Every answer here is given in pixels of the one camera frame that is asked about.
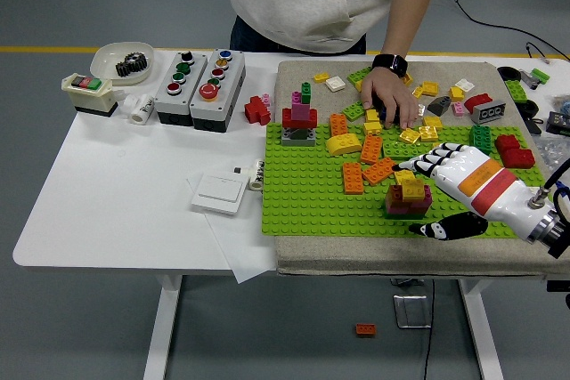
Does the multicolour toy brick tower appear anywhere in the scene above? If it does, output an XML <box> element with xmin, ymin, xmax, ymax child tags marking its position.
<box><xmin>281</xmin><ymin>81</ymin><xmax>321</xmax><ymax>149</ymax></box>

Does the cream red-green switch box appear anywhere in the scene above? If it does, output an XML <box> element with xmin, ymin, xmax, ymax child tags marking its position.
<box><xmin>60</xmin><ymin>73</ymin><xmax>119</xmax><ymax>118</ymax></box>

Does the lime green 2x4 brick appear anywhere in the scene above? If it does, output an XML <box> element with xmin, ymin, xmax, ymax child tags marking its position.
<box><xmin>346</xmin><ymin>66</ymin><xmax>374</xmax><ymax>87</ymax></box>
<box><xmin>341</xmin><ymin>99</ymin><xmax>371</xmax><ymax>123</ymax></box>

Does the dark grey sloped brick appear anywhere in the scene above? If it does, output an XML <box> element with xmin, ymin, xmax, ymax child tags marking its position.
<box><xmin>427</xmin><ymin>95</ymin><xmax>457</xmax><ymax>117</ymax></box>

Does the black metal gear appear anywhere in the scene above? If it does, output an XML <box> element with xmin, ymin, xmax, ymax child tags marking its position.
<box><xmin>115</xmin><ymin>52</ymin><xmax>150</xmax><ymax>77</ymax></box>

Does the person's left hand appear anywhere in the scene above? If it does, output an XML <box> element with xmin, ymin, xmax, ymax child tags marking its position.
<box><xmin>359</xmin><ymin>67</ymin><xmax>420</xmax><ymax>130</ymax></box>

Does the green 2x4 toy brick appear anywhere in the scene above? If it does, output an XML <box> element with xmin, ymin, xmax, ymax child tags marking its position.
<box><xmin>503</xmin><ymin>79</ymin><xmax>528</xmax><ymax>103</ymax></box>

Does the grey emergency stop box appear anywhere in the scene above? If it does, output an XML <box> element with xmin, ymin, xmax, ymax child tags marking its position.
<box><xmin>189</xmin><ymin>47</ymin><xmax>248</xmax><ymax>133</ymax></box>

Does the metal floor socket plate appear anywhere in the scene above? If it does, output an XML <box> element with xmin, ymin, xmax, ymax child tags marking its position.
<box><xmin>391</xmin><ymin>293</ymin><xmax>434</xmax><ymax>330</ymax></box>

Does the red curved toy brick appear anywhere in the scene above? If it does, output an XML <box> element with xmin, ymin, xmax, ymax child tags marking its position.
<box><xmin>464</xmin><ymin>93</ymin><xmax>495</xmax><ymax>114</ymax></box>

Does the white wall switch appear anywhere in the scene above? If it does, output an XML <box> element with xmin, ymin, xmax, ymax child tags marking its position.
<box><xmin>191</xmin><ymin>173</ymin><xmax>249</xmax><ymax>217</ymax></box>

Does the white labelled roll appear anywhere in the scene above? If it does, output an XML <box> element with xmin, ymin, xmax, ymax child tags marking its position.
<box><xmin>248</xmin><ymin>158</ymin><xmax>267</xmax><ymax>192</ymax></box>

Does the black box device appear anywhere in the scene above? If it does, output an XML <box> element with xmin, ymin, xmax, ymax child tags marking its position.
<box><xmin>546</xmin><ymin>110</ymin><xmax>570</xmax><ymax>135</ymax></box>

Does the green toy baseplate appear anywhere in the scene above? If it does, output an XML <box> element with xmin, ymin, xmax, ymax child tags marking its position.
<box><xmin>261</xmin><ymin>123</ymin><xmax>570</xmax><ymax>241</ymax></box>

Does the orange 2x2 toy brick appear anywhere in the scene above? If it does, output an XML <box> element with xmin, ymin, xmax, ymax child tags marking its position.
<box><xmin>399</xmin><ymin>177</ymin><xmax>427</xmax><ymax>202</ymax></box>

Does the black cable with connector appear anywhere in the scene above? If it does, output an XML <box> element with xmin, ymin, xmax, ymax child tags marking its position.
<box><xmin>525</xmin><ymin>41</ymin><xmax>570</xmax><ymax>64</ymax></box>

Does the dark green tall toy brick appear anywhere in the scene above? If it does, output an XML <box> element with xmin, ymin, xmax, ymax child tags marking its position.
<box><xmin>469</xmin><ymin>124</ymin><xmax>494</xmax><ymax>155</ymax></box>

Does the red toy brick cluster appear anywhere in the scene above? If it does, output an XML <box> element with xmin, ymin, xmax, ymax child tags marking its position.
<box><xmin>243</xmin><ymin>94</ymin><xmax>273</xmax><ymax>126</ymax></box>

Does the lime green flat plate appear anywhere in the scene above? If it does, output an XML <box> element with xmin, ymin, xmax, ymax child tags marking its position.
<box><xmin>383</xmin><ymin>140</ymin><xmax>424</xmax><ymax>159</ymax></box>

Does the magenta 2x2 toy brick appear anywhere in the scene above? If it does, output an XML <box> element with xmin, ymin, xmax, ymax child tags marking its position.
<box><xmin>411</xmin><ymin>186</ymin><xmax>435</xmax><ymax>215</ymax></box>

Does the white pipe fitting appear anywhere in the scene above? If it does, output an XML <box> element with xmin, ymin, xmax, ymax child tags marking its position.
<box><xmin>121</xmin><ymin>93</ymin><xmax>157</xmax><ymax>125</ymax></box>

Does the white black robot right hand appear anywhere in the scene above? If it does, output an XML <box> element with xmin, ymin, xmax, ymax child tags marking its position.
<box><xmin>391</xmin><ymin>142</ymin><xmax>557</xmax><ymax>244</ymax></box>

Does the black hanging cable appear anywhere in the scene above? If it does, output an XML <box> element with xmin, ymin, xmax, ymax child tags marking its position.
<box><xmin>421</xmin><ymin>279</ymin><xmax>436</xmax><ymax>380</ymax></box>

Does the white plastic bowl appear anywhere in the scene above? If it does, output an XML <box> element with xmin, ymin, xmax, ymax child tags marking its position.
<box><xmin>89</xmin><ymin>41</ymin><xmax>156</xmax><ymax>87</ymax></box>

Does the clear plastic bag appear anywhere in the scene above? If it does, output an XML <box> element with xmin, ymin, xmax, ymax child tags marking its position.
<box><xmin>533</xmin><ymin>133</ymin><xmax>570</xmax><ymax>174</ymax></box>

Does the plastic bag with blue parts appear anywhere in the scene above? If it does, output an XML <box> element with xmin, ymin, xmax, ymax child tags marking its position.
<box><xmin>549</xmin><ymin>93</ymin><xmax>570</xmax><ymax>117</ymax></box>

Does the grey four-button control box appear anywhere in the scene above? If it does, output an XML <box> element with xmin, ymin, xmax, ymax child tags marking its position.
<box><xmin>153</xmin><ymin>50</ymin><xmax>209</xmax><ymax>127</ymax></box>

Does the silver metal part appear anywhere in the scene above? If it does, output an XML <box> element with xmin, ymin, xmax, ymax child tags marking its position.
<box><xmin>517</xmin><ymin>69</ymin><xmax>541</xmax><ymax>88</ymax></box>

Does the brown pink green brick stack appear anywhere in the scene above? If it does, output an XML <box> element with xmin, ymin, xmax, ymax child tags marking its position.
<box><xmin>384</xmin><ymin>182</ymin><xmax>435</xmax><ymax>221</ymax></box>

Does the long black floor cable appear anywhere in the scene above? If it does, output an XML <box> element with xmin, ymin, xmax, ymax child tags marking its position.
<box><xmin>443</xmin><ymin>0</ymin><xmax>570</xmax><ymax>62</ymax></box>

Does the white table leg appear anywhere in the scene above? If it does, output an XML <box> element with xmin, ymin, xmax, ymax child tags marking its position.
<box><xmin>142</xmin><ymin>273</ymin><xmax>184</xmax><ymax>380</ymax></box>
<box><xmin>457</xmin><ymin>279</ymin><xmax>505</xmax><ymax>380</ymax></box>

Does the grey toy brick with holes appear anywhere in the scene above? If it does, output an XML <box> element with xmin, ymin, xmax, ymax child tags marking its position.
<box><xmin>472</xmin><ymin>101</ymin><xmax>509</xmax><ymax>125</ymax></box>

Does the yellow curved toy brick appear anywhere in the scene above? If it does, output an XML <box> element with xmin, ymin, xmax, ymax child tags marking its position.
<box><xmin>326</xmin><ymin>133</ymin><xmax>364</xmax><ymax>158</ymax></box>

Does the white paper sheet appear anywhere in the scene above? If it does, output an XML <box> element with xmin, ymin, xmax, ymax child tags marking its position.
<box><xmin>185</xmin><ymin>174</ymin><xmax>281</xmax><ymax>285</ymax></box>

